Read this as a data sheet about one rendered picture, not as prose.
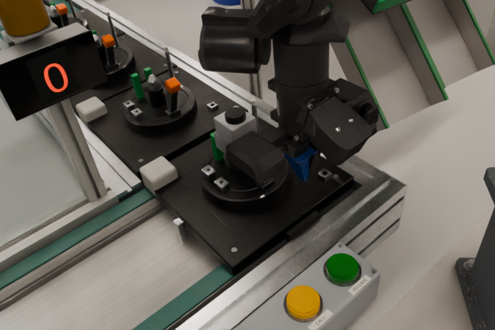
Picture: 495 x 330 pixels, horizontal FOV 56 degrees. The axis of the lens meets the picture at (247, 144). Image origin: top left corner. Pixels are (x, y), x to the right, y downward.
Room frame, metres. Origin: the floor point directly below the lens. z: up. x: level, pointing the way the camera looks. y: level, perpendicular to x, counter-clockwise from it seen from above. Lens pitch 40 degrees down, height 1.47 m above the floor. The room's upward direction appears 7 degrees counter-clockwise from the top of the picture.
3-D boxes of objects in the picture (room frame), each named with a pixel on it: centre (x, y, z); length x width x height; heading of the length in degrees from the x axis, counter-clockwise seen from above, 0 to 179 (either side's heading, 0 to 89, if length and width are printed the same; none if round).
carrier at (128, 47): (0.94, 0.30, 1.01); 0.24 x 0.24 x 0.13; 35
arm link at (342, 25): (0.42, -0.07, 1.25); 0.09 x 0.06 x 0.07; 70
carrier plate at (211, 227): (0.53, 0.01, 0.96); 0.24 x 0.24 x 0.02; 35
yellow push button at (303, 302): (0.30, -0.04, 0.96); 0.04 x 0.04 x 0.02
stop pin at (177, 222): (0.45, 0.11, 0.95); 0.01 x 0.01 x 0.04; 35
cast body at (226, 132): (0.54, 0.02, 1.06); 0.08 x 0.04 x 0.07; 36
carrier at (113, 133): (0.74, 0.16, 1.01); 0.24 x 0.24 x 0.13; 35
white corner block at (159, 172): (0.55, 0.15, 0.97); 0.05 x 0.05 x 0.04; 35
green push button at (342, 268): (0.34, -0.10, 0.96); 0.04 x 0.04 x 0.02
